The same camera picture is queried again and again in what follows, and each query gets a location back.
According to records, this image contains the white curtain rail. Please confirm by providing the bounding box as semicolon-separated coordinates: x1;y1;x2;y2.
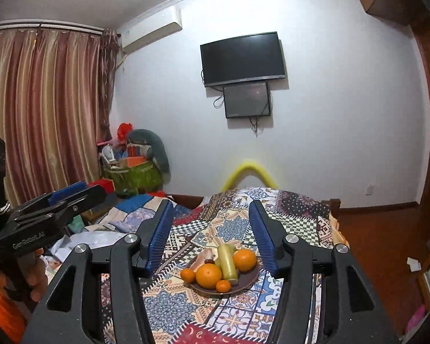
0;21;119;37

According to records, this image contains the red cloth bag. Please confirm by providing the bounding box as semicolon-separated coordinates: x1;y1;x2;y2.
88;181;117;201

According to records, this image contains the person's left forearm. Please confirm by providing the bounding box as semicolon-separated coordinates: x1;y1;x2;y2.
0;269;27;343

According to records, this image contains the green bag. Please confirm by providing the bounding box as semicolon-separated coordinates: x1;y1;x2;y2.
103;161;163;198

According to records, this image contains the white air conditioner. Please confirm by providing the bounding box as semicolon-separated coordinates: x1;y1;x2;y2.
116;6;183;52

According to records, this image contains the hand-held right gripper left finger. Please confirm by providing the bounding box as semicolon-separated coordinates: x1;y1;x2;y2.
21;199;175;344

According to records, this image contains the striped pink curtain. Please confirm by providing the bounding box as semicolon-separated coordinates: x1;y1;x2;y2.
0;25;120;205

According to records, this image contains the red plastic bag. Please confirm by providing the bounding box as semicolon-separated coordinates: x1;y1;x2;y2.
116;122;133;140

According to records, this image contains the white crumpled cloth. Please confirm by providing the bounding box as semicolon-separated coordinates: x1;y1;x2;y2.
54;229;126;259

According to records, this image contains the person's left hand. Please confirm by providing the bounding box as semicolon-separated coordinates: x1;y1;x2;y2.
19;247;49;303

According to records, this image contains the dark brown plate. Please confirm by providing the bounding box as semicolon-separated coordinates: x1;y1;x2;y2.
184;254;260;297

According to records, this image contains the blue patchwork quilt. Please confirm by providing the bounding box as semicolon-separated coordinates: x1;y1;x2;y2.
93;193;165;237

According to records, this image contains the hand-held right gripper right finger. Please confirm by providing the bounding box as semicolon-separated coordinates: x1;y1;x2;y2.
249;200;400;344

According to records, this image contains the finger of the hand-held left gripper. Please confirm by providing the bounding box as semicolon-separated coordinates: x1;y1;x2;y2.
9;181;88;216
9;185;107;228

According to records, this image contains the orange with sticker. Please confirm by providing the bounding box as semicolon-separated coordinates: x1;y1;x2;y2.
233;248;257;272

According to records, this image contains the large orange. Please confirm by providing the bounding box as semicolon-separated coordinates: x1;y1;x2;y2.
196;263;223;290

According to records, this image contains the black wall television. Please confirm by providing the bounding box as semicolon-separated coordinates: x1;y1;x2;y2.
200;32;286;87

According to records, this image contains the yellow foam tube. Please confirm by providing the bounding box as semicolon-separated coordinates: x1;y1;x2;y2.
220;161;280;192

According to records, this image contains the patterned patchwork blanket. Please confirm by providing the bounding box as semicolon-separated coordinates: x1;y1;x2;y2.
100;186;341;344

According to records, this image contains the small black wall monitor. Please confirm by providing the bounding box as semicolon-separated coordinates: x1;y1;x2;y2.
222;82;272;119

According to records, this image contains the pink cloth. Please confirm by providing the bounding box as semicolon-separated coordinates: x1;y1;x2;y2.
405;304;427;334

